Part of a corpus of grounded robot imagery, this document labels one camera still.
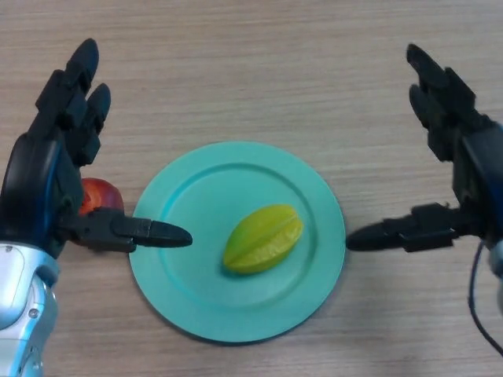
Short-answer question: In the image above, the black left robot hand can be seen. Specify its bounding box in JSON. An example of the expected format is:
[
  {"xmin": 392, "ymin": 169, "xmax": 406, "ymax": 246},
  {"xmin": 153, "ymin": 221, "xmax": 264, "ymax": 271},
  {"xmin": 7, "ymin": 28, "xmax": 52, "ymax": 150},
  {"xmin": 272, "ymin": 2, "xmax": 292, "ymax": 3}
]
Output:
[{"xmin": 0, "ymin": 38, "xmax": 193, "ymax": 260}]

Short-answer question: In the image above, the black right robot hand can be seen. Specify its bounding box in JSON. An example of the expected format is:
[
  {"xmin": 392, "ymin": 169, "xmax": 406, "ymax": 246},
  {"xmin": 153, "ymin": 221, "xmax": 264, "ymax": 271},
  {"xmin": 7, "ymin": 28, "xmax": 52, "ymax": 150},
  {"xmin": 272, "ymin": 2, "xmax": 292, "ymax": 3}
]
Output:
[{"xmin": 346, "ymin": 42, "xmax": 503, "ymax": 253}]

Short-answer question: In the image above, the yellow starfruit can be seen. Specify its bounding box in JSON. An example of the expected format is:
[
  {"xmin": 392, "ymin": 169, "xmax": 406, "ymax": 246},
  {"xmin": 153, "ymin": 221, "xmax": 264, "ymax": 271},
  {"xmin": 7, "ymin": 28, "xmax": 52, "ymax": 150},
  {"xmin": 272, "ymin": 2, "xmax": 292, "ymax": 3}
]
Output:
[{"xmin": 222, "ymin": 203, "xmax": 305, "ymax": 276}]

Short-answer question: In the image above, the teal round plate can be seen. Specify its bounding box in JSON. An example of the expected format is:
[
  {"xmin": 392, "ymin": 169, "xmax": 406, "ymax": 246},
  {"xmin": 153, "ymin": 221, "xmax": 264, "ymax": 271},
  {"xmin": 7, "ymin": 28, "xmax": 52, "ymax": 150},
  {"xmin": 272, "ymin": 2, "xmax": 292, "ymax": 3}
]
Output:
[{"xmin": 129, "ymin": 141, "xmax": 347, "ymax": 346}]

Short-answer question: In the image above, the red apple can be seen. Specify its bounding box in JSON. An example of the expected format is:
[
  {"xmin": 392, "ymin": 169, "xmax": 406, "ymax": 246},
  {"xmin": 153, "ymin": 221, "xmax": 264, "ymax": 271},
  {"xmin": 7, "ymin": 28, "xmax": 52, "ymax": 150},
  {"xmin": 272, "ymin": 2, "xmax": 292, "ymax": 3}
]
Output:
[{"xmin": 78, "ymin": 177, "xmax": 123, "ymax": 217}]

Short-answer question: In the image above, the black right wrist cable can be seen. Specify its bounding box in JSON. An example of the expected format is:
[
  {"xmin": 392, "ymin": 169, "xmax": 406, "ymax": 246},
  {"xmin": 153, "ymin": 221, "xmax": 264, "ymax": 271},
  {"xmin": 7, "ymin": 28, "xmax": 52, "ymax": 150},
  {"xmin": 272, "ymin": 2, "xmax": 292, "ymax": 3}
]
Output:
[{"xmin": 468, "ymin": 241, "xmax": 503, "ymax": 354}]

